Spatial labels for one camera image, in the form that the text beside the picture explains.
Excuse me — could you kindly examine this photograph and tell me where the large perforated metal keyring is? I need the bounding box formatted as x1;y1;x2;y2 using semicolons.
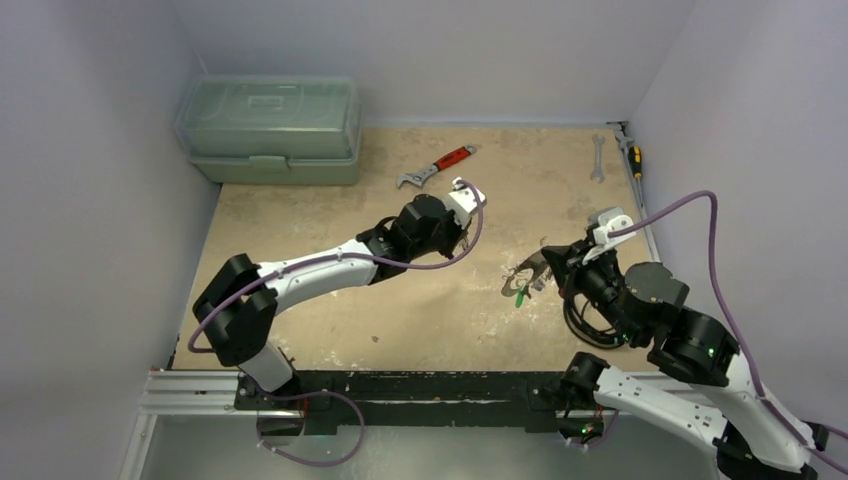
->
500;251;552;297

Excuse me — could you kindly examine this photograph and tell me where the green key tag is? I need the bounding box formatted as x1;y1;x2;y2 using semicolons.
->
514;286;528;308

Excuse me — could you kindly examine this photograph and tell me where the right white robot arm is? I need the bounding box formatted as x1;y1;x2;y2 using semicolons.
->
541;240;828;479

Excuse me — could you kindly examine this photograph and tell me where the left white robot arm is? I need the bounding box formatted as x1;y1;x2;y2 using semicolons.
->
188;182;487;409

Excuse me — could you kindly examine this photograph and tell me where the silver open end wrench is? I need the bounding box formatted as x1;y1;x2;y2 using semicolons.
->
590;134;605;183

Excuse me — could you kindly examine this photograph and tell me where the yellow black screwdriver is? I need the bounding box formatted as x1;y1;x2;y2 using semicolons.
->
628;145;642;181

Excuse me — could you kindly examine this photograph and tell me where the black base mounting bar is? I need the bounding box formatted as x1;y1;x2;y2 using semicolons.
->
234;370;613;443

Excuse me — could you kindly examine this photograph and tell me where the green plastic toolbox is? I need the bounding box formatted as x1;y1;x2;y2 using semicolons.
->
175;75;363;186

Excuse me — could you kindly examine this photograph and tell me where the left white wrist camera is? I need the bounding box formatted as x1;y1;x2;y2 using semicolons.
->
443;177;487;216

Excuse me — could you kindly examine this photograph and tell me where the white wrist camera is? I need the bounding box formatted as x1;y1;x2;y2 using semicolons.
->
582;207;636;265
443;177;487;216

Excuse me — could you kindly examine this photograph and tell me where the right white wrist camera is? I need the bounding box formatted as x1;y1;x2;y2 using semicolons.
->
582;207;636;265

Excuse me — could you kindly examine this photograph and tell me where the red handled adjustable wrench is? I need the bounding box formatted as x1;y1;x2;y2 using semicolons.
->
396;144;477;189

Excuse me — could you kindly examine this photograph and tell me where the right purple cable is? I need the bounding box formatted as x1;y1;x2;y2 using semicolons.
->
609;190;848;475

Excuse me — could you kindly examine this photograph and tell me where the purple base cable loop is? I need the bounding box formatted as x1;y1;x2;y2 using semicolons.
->
256;387;369;468

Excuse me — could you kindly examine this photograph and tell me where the aluminium frame rail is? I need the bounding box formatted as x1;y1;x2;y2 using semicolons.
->
139;121;720;419

